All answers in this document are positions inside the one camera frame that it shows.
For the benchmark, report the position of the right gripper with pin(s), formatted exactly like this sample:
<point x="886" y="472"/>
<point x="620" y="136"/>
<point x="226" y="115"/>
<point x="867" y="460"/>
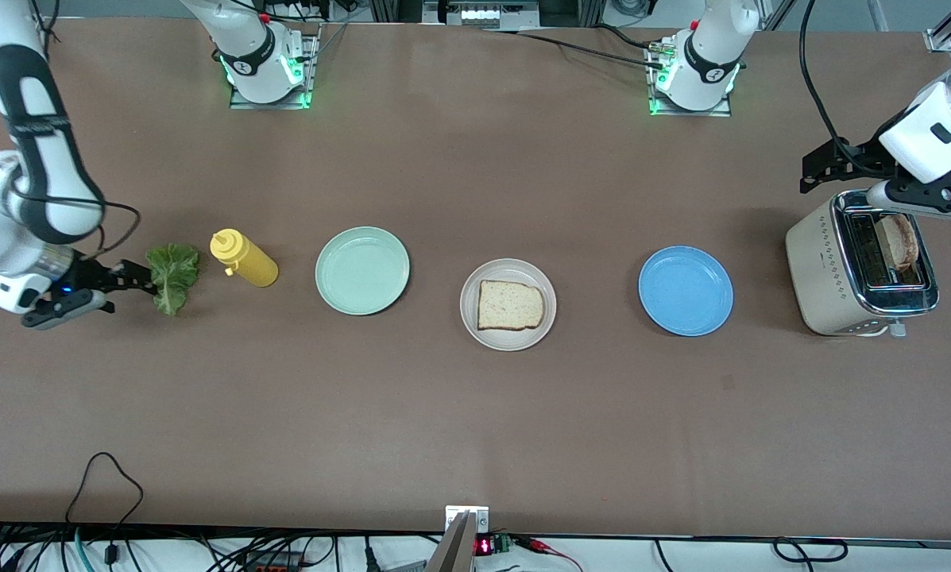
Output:
<point x="91" y="274"/>

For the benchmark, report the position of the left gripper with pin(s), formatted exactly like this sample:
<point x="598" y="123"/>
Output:
<point x="856" y="160"/>

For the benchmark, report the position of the light-crust rounded bread slice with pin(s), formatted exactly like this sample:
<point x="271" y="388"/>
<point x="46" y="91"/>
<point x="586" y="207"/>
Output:
<point x="898" y="238"/>

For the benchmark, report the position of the green lettuce leaf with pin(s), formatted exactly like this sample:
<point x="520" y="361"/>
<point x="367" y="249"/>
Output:
<point x="175" y="274"/>

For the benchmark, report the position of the yellow squeeze bottle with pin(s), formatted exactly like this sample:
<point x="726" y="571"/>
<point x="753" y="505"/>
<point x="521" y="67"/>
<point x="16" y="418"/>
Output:
<point x="253" y="266"/>

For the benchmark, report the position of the dark-crust speckled bread slice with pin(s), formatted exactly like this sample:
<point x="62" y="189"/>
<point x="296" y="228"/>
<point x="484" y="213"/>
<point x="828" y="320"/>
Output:
<point x="511" y="306"/>

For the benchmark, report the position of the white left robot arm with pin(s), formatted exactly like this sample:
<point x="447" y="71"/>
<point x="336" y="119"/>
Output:
<point x="713" y="48"/>

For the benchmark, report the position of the blue round plate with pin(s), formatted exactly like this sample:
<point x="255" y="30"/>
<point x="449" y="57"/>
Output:
<point x="686" y="290"/>

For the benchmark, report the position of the pale green round plate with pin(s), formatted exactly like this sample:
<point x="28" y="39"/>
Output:
<point x="362" y="270"/>

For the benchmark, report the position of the beige round plate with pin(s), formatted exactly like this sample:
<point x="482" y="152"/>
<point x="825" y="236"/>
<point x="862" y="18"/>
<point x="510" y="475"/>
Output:
<point x="508" y="342"/>

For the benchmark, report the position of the beige chrome-top toaster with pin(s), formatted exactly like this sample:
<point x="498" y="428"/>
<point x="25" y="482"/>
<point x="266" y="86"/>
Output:
<point x="821" y="270"/>

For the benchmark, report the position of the aluminium corner profile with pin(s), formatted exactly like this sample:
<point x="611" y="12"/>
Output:
<point x="937" y="40"/>

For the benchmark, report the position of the grey angled metal bar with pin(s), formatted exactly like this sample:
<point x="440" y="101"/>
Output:
<point x="455" y="552"/>

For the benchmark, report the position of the white-lit electronics box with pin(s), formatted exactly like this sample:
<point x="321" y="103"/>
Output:
<point x="479" y="14"/>

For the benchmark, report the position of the red-digit display module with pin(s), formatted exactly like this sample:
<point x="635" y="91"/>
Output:
<point x="485" y="546"/>

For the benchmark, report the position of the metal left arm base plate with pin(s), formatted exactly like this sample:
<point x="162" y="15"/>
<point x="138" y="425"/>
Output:
<point x="690" y="114"/>

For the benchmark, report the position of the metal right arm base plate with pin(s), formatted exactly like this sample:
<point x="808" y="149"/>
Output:
<point x="272" y="105"/>

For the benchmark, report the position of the small metal edge bracket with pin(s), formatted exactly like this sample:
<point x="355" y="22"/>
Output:
<point x="479" y="520"/>

